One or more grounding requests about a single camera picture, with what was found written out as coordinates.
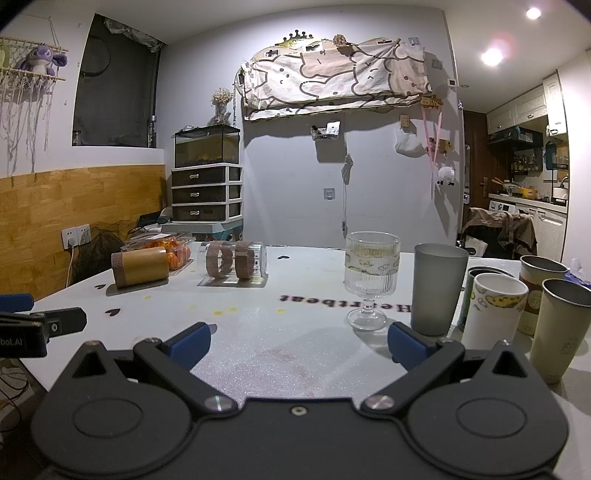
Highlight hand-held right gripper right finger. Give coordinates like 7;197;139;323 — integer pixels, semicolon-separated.
359;322;543;414

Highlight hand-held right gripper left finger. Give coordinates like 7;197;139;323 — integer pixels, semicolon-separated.
65;322;236;415

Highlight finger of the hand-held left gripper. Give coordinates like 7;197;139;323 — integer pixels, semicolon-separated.
0;294;35;313
28;309;88;343

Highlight brown cardboard cylinder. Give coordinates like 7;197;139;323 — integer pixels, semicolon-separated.
111;246;171;290

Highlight clear glass cup woven bands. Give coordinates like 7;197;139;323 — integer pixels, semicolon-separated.
198;240;269;286

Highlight ribbed stemmed glass cup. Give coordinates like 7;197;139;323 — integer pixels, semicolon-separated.
344;231;401;332

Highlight dark green printed cup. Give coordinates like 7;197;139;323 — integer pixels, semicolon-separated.
458;266;514;333

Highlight steel cup with beige sleeve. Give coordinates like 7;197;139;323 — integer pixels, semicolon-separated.
516;255;569;336

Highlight grey frosted tumbler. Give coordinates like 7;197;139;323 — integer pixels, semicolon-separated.
410;243;470;337

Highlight black mesh bag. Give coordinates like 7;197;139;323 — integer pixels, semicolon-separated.
73;227;126;282

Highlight white printed mug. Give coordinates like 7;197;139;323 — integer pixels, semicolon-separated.
461;272;529;356

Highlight clear plastic box of oranges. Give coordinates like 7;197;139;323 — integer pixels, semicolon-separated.
124;233;195;277

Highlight teal side table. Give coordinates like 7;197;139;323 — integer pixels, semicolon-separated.
161;218;245;243

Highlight chair draped with clothes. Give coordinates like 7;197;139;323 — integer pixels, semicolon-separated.
457;207;537;260

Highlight white three-drawer unit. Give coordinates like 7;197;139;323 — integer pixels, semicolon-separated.
170;164;244;223

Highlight white washing machine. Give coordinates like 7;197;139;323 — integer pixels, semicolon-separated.
488;194;568;261

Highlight glass fish tank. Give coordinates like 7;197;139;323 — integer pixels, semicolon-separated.
174;124;241;169

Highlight white hanging pouch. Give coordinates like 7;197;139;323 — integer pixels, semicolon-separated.
394;127;424;155

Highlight dark window opening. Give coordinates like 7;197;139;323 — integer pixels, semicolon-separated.
71;13;164;149

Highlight dried flower bouquet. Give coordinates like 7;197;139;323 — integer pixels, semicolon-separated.
208;88;234;126

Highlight purple plush toy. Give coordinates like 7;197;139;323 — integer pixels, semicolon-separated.
17;43;68;73

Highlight white kitchen cabinets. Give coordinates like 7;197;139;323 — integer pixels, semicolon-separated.
486;71;568;136

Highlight printed cartoon cloth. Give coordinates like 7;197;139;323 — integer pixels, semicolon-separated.
236;37;435;121

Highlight gold crown decoration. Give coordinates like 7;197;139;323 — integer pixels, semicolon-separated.
276;30;314;47

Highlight white wall socket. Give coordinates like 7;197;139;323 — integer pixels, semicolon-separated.
61;224;92;250

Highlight white macrame wall hanger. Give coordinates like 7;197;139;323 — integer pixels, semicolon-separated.
0;28;70;172

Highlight clear acrylic wall shelf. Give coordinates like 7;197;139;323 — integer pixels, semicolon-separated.
311;121;341;141

